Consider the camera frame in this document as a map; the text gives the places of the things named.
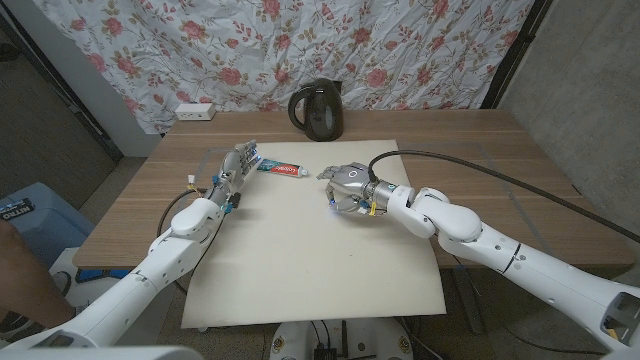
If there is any black slanted floor rail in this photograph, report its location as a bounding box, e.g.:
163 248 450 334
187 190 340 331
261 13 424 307
0 4 124 162

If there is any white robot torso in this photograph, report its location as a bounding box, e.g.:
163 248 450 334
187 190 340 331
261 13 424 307
0 318 415 360

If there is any white box with round dial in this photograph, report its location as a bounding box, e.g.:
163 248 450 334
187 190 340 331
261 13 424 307
47 247 109 314

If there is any cream foam board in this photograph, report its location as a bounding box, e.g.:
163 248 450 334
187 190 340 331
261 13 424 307
180 139 448 330

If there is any thin black hanging cable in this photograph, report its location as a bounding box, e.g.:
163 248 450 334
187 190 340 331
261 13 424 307
452 254 609 355

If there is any floral backdrop cloth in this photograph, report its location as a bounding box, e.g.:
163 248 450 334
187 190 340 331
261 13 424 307
32 0 536 135

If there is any black electric kettle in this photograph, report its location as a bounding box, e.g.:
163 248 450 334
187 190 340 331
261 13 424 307
287 77 345 143

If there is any white power strip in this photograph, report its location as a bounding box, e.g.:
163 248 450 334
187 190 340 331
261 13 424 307
174 102 217 122

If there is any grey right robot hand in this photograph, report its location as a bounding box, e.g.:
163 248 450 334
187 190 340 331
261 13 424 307
316 161 396 216

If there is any grey table leg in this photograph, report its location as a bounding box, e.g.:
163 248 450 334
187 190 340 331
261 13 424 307
452 267 486 335

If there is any black backdrop stand pole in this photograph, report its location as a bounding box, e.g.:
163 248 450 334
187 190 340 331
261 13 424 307
480 0 554 110

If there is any Colgate toothpaste tube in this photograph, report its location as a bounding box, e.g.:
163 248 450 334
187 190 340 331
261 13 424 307
256 158 310 179

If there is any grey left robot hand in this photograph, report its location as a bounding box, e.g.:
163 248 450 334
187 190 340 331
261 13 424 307
209 139 262 201

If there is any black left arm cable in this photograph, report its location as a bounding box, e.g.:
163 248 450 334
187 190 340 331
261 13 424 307
157 187 224 296

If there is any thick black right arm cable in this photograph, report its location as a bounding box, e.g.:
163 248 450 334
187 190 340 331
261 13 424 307
368 149 640 244

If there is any blue plastic bin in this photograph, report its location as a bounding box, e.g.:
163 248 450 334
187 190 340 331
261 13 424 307
0 182 96 271

